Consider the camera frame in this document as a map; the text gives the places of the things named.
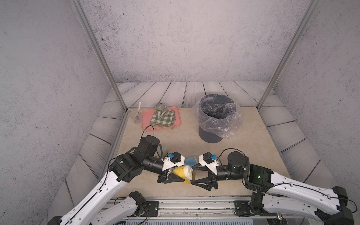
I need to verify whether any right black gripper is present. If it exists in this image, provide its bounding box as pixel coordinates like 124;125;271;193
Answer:
191;160;246;192

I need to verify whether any blue pencil sharpener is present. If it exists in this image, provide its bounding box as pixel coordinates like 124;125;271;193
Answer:
185;157;198;167

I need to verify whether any green white pencil sharpener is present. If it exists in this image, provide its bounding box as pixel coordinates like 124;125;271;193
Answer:
157;144;169;158

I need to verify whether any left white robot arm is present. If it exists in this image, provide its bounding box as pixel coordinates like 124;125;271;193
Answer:
48;135;185;225

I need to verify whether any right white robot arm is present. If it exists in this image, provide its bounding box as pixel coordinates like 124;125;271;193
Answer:
191;148;354;225

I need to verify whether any pink plastic tray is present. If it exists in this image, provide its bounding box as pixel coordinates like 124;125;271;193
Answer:
142;106;182;129

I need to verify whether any green checkered cloth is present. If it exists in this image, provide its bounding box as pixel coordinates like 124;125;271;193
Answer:
150;110;176;127

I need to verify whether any clear plastic bin liner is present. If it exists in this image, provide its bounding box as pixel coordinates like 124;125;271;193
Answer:
193;97;244;138

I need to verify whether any dark grey trash bin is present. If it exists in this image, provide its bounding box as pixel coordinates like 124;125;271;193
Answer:
198;93;236;144

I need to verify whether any ribbed grey cup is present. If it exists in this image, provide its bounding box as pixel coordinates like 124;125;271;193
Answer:
155;103;168;118

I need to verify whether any clear glass with stick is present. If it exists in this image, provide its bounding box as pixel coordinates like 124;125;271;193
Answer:
130;102;141;124

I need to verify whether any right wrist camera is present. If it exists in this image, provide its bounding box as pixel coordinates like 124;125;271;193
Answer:
199;152;219;175

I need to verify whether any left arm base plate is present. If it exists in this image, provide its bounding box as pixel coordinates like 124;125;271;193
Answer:
129;201;159;218

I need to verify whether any aluminium mounting rail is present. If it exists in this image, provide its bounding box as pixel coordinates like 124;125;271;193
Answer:
144;196;311;225

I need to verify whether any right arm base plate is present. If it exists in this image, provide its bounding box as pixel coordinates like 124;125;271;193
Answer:
234;201;255;218

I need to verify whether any right metal frame post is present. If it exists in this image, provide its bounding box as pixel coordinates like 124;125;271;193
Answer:
257;0;320;111

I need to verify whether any metal frame post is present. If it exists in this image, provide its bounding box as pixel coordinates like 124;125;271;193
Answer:
70;0;127;111
257;0;320;111

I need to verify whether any left metal frame post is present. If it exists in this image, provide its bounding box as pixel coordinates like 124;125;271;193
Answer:
70;0;127;111

